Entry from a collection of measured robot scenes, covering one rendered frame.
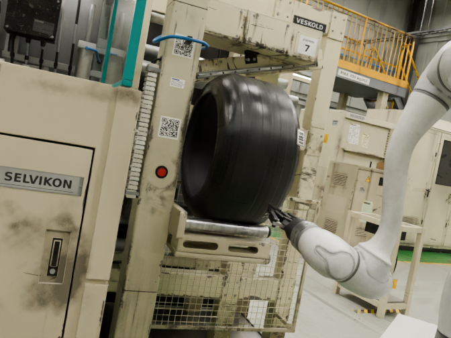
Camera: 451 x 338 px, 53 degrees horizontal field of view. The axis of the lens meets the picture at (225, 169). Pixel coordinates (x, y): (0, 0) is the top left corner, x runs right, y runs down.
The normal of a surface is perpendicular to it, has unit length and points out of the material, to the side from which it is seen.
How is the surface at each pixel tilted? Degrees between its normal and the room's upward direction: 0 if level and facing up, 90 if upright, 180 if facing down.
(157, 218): 90
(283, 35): 90
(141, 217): 90
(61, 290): 90
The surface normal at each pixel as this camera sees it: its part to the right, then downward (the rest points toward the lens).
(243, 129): 0.11, -0.20
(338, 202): -0.87, -0.14
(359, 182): 0.47, 0.13
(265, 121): 0.38, -0.29
